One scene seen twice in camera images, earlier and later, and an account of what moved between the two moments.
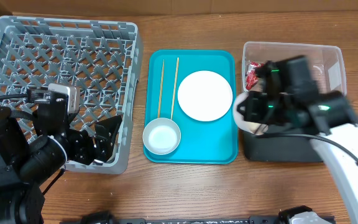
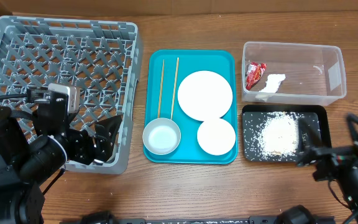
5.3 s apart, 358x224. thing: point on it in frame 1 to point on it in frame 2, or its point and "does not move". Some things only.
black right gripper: x=252 y=104 to x=338 y=160
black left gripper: x=86 y=152 does not move
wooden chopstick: x=174 y=86 does not move
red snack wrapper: x=252 y=78 does not move
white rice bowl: x=252 y=127 to x=215 y=136
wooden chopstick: x=160 y=89 does not move
